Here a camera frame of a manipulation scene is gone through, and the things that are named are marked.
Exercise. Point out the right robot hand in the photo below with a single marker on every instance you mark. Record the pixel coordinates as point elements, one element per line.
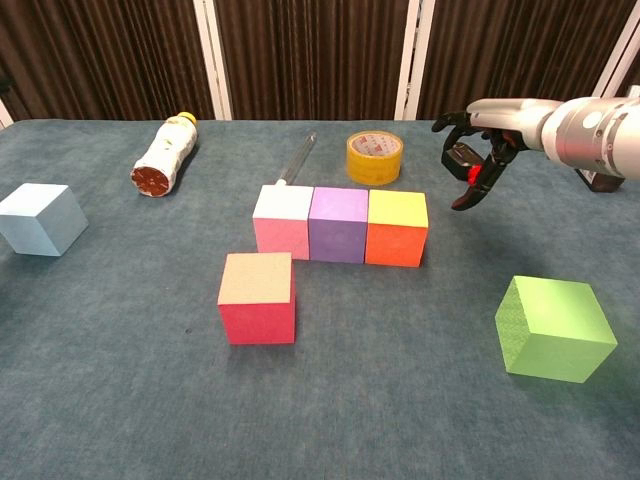
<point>510,120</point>

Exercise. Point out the orange foam cube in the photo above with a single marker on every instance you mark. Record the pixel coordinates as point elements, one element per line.
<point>395,245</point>

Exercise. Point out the purple foam cube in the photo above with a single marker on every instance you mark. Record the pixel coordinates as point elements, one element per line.
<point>337,235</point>

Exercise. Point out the green foam cube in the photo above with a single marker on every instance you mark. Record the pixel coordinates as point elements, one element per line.
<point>560,345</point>

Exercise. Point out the pink foam cube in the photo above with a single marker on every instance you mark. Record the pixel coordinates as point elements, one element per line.
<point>280,235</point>

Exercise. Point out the light blue foam cube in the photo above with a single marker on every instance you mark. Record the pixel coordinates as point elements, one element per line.
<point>35,225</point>

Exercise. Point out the black bottle red cap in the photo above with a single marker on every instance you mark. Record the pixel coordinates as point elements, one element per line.
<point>457,161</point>

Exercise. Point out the brown bottle white cap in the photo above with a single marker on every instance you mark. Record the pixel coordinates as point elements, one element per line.
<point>600,184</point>

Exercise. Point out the yellow tape roll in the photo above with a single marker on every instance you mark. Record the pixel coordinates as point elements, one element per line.
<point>372,170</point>

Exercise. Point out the glass test tube white stopper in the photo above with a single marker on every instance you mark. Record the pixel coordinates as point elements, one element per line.
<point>300,157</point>

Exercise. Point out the red foam cube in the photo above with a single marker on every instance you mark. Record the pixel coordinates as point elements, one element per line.
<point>255,320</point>

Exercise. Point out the white drink bottle yellow cap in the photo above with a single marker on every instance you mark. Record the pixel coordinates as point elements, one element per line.
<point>167,150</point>

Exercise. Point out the white partition post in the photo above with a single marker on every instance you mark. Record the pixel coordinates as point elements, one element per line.
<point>415,60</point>
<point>5,112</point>
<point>617,70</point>
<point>212,60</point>

